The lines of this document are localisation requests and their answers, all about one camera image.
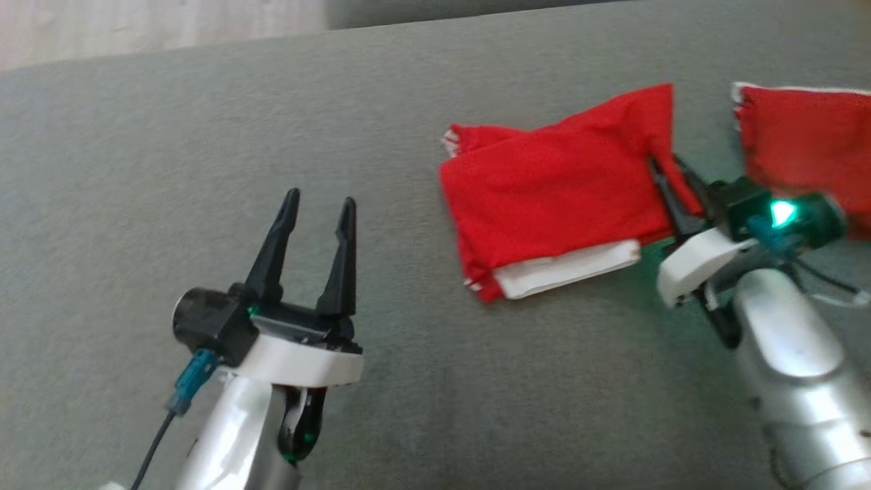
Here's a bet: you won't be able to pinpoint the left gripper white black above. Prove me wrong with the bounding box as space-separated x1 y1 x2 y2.
234 189 365 389

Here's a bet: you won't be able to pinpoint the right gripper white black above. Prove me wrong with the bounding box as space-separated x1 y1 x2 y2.
647 156 757 308

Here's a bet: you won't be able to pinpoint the red shorts with white stripes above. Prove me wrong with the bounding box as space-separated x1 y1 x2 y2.
731 81 871 240

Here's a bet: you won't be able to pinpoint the red and white t-shirt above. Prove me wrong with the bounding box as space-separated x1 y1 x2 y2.
438 82 706 304

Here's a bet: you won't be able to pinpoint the large grey sofa seat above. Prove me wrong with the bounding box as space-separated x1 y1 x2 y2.
0 0 871 490

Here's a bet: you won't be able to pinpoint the grey sofa cushion with seam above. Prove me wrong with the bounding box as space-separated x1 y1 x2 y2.
325 0 617 32

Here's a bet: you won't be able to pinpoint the left cable with blue plug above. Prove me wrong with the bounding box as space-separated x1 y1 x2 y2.
128 348 220 490

